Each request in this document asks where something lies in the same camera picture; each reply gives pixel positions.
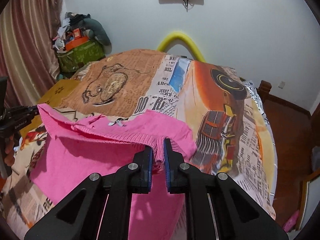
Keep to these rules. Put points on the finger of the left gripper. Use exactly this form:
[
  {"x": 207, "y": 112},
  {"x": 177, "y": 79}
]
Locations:
[{"x": 16, "y": 118}]

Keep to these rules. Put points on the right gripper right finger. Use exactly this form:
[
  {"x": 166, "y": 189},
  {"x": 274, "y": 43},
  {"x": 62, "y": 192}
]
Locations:
[{"x": 216, "y": 206}]

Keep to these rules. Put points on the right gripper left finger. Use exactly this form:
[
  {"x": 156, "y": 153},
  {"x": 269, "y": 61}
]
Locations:
[{"x": 99, "y": 207}]

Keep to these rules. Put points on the pink knit cardigan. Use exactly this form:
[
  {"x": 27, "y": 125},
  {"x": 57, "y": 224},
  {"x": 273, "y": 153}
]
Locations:
[{"x": 76, "y": 149}]

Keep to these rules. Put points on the striped red beige curtain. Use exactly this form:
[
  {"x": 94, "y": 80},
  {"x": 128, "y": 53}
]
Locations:
[{"x": 27, "y": 56}]

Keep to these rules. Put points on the green fabric storage box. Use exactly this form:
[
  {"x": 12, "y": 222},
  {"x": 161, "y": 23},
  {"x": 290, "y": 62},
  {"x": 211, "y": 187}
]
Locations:
[{"x": 79, "y": 56}]

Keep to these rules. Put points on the printed newspaper pattern bedspread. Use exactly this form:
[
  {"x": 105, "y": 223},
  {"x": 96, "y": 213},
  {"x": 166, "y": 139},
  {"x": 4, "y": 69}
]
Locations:
[{"x": 228, "y": 130}]

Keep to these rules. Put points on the orange box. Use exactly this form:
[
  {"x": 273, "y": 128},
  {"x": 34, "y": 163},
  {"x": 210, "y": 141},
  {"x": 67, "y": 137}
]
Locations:
[{"x": 75, "y": 43}]

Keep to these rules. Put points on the yellow foam arch tube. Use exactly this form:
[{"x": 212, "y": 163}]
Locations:
[{"x": 179, "y": 38}]

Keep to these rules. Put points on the wooden bed post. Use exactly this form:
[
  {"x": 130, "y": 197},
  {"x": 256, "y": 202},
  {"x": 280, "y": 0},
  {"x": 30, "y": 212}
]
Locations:
[{"x": 264, "y": 90}]

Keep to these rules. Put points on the wall power socket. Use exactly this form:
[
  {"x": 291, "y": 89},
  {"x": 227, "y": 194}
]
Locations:
[{"x": 281, "y": 85}]

